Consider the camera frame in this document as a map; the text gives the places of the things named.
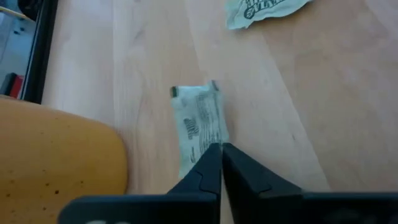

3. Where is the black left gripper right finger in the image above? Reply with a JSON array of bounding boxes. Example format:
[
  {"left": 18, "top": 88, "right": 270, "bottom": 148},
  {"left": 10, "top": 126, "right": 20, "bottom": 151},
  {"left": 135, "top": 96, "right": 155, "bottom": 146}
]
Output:
[{"left": 222, "top": 142, "right": 398, "bottom": 224}]

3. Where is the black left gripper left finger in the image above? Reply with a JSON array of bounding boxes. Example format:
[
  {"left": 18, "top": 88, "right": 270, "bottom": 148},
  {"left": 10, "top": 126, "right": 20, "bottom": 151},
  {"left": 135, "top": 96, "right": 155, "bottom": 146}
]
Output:
[{"left": 58, "top": 142, "right": 223, "bottom": 224}]

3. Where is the green-cornered pale sweetener packet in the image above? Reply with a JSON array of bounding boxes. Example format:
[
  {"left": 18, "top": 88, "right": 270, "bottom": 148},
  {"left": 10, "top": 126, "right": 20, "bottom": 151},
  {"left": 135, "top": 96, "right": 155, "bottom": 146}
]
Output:
[{"left": 170, "top": 80, "right": 230, "bottom": 180}]

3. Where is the yellow plastic bucket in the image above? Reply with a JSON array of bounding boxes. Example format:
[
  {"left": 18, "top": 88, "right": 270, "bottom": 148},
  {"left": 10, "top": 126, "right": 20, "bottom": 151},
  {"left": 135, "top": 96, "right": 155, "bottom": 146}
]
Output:
[{"left": 0, "top": 95, "right": 129, "bottom": 224}]

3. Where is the crumpled pale sweetener packet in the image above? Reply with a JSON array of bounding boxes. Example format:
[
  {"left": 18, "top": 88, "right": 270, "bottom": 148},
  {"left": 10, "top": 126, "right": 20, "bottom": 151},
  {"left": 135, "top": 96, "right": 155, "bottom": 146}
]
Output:
[{"left": 224, "top": 0, "right": 313, "bottom": 30}]

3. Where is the red and black box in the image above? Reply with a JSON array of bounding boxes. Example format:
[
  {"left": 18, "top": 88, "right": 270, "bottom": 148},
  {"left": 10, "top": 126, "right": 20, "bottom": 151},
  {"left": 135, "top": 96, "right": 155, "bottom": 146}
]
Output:
[{"left": 0, "top": 72, "right": 25, "bottom": 100}]

